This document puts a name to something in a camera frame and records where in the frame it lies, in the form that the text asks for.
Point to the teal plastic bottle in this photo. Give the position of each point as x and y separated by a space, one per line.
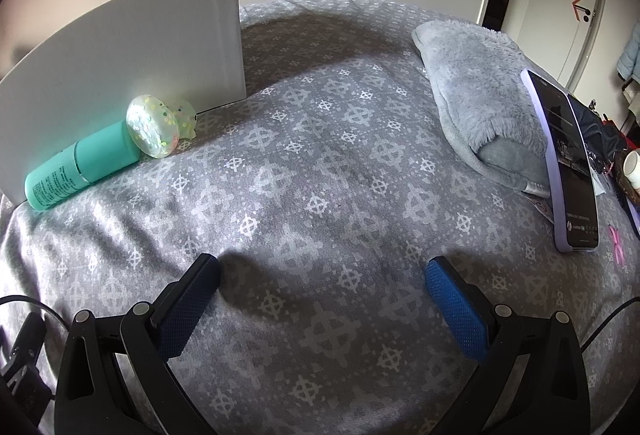
75 165

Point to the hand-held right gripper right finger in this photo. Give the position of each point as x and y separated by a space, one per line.
457 310

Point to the grey patterned bedsheet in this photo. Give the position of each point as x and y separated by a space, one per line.
320 175

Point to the smartphone in lilac case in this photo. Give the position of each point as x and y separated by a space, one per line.
570 165

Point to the light blue jacket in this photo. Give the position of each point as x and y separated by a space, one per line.
631 55

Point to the white cardboard box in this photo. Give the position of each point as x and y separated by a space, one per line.
125 65

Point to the white medicine bottle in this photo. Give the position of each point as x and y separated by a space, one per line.
632 167

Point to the black clip device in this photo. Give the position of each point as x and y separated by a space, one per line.
22 365

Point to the pink hair clip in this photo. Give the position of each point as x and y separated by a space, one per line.
617 242

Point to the purple spiral notebook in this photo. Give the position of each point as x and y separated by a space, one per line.
635 217

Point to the dark blue cloth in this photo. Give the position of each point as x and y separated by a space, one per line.
597 130

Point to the white tag with red print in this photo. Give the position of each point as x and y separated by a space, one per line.
542 210

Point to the translucent glitter squishy toy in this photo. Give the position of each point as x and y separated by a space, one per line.
150 125

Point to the grey fluffy hand warmer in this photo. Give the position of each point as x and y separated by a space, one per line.
475 90

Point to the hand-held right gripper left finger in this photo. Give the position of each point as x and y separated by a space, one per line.
187 310

